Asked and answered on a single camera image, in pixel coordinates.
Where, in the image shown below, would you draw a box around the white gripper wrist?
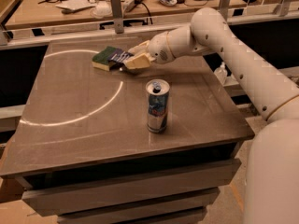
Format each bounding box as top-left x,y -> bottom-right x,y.
123,32 -> 176,70

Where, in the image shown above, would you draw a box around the dark blue rxbar wrapper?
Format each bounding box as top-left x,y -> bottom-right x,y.
107,49 -> 133,66

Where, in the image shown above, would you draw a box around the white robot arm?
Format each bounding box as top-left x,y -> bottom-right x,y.
129,7 -> 299,224

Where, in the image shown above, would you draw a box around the green and yellow sponge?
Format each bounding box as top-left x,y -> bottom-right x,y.
92,46 -> 117,71

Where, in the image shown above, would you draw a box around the red bull energy drink can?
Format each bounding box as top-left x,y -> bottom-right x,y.
146,79 -> 170,133

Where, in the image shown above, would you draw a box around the clear sanitizer bottle left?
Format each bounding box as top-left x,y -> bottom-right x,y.
214,62 -> 228,84

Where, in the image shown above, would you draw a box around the white paper sheets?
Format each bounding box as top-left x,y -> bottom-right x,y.
56,0 -> 96,11

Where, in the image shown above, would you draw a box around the top grey drawer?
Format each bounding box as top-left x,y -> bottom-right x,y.
22,159 -> 241,217

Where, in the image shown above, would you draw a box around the grey drawer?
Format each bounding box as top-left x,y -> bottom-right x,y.
22,159 -> 241,217
58,188 -> 220,224
116,207 -> 206,224

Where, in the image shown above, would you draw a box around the middle grey drawer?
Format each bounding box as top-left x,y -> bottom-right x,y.
58,188 -> 220,224

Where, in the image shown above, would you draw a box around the bottom grey drawer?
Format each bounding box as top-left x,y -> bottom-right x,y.
116,207 -> 206,224

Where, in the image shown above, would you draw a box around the aluminium frame rail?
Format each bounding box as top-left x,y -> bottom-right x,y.
0,2 -> 299,50

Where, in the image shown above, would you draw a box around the metal bracket post centre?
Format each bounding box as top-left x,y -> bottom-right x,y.
110,0 -> 124,34

